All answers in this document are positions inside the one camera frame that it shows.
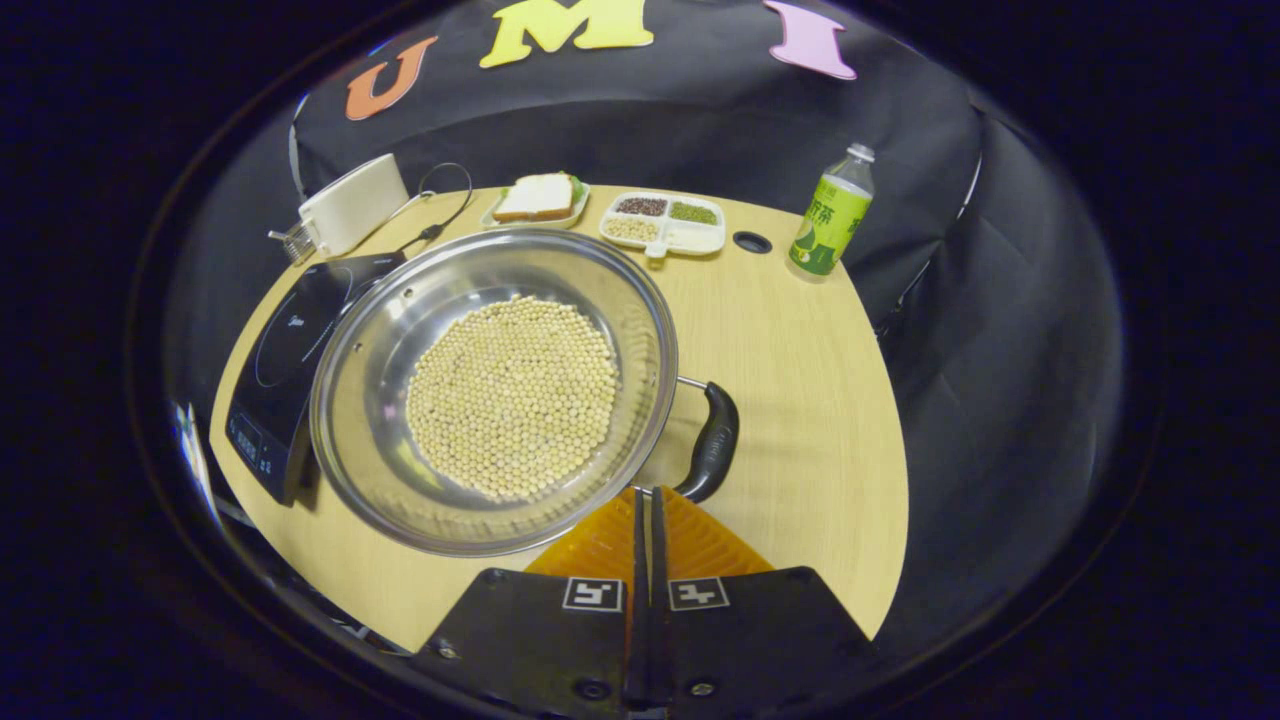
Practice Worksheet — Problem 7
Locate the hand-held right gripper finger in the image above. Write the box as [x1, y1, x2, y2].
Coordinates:
[410, 487, 647, 713]
[648, 487, 871, 713]

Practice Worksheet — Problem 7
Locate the steel pot with black handles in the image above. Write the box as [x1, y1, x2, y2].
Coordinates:
[308, 228, 741, 559]

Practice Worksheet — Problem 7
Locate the black induction cooktop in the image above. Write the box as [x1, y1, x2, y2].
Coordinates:
[225, 250, 409, 506]

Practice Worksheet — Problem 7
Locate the large soybean pile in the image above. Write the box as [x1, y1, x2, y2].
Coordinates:
[405, 293, 621, 504]

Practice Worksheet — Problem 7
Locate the white divided tray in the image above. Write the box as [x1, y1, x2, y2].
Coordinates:
[598, 191, 727, 261]

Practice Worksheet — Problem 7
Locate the green drink bottle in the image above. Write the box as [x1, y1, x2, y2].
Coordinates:
[788, 143, 877, 278]

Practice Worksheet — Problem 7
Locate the sandwich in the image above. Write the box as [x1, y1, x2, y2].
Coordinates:
[492, 172, 586, 223]

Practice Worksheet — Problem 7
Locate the white toaster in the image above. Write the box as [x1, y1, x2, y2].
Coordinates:
[298, 153, 411, 259]

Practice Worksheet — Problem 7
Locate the black power cable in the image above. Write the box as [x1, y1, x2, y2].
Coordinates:
[395, 162, 474, 256]

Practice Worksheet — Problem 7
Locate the white toaster cord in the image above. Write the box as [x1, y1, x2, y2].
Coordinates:
[380, 190, 436, 231]

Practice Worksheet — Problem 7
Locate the small metal wire holder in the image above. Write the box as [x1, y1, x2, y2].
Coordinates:
[268, 222, 319, 264]

